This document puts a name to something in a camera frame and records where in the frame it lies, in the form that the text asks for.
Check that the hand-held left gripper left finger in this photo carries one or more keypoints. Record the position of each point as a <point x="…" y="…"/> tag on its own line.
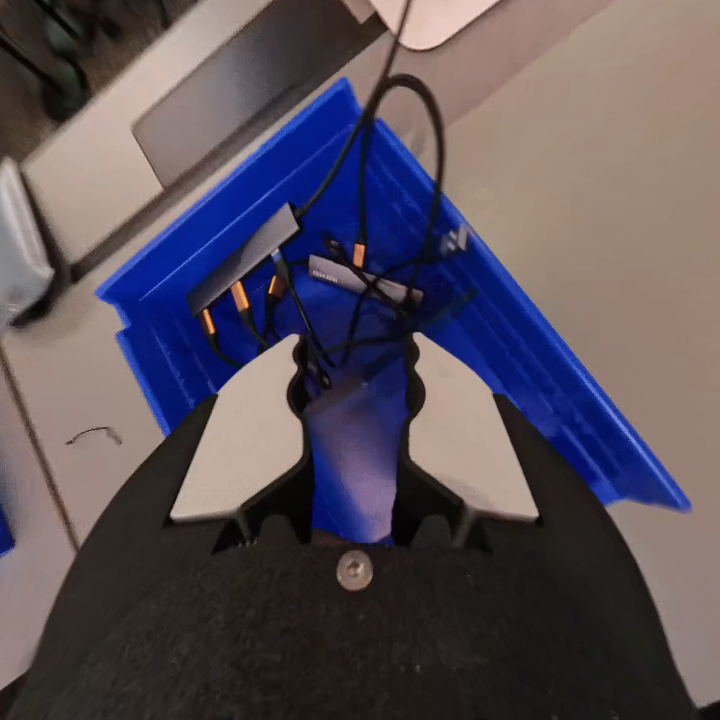
<point x="247" y="439"/>

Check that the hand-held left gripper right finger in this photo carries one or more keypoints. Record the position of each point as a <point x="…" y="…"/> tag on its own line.
<point x="461" y="439"/>

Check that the large blue storage bin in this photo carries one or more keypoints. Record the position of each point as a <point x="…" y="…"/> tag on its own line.
<point x="562" y="405"/>

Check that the grey USB hub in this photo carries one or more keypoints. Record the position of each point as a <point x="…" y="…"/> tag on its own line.
<point x="247" y="256"/>
<point x="337" y="273"/>

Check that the grey desk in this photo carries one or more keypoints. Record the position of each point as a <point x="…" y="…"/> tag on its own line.
<point x="590" y="225"/>

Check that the grey flat pouch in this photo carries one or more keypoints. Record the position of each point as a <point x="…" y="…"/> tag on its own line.
<point x="22" y="242"/>

